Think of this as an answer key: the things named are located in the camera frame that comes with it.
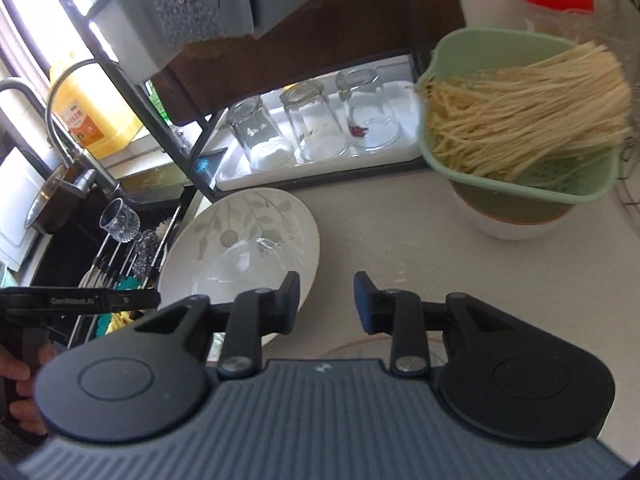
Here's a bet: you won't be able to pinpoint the metal pan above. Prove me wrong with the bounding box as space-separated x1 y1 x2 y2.
25 167 96 236

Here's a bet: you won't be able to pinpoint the green colander basket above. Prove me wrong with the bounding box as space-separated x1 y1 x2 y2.
417 27 621 207

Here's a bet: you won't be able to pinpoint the metal sink faucet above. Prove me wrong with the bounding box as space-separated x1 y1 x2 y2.
0 77 123 201

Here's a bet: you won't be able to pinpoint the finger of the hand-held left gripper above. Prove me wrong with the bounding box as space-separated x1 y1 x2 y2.
106 287 162 312

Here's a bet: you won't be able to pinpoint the white basin under colander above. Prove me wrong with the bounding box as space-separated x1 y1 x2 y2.
450 180 588 241

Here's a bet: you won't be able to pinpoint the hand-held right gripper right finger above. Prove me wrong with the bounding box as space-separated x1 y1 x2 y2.
353 271 506 376

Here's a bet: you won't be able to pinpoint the pale dried noodles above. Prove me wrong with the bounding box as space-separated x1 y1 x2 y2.
425 42 633 178

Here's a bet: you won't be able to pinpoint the white cutting board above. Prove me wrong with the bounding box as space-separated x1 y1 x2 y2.
0 147 51 268

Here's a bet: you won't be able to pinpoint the clear stemmed glass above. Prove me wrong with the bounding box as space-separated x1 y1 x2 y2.
99 197 140 243

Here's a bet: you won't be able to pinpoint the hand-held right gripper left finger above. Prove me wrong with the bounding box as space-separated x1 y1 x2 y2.
134 271 302 381

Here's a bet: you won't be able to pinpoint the sink dish rack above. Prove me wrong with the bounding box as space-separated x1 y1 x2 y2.
75 230 171 346

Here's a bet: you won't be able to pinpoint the person's left hand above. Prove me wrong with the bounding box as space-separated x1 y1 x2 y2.
0 342 57 438

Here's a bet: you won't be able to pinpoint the yellow oil bottle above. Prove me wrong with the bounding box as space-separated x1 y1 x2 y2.
49 57 146 158

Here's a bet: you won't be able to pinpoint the leaf-patterned white plate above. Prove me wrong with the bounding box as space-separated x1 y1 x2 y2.
156 187 321 348

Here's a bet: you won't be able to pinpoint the black over-sink rack frame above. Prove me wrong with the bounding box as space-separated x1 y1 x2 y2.
35 0 431 206

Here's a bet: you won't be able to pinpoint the grey plastic rack container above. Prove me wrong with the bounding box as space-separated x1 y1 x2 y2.
90 0 256 73

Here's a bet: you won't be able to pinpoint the white plastic tray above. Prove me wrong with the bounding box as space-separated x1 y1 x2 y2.
215 49 426 192

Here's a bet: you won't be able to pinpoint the clear drinking glass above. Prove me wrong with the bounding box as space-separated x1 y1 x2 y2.
336 66 401 150
279 80 349 162
226 95 293 171

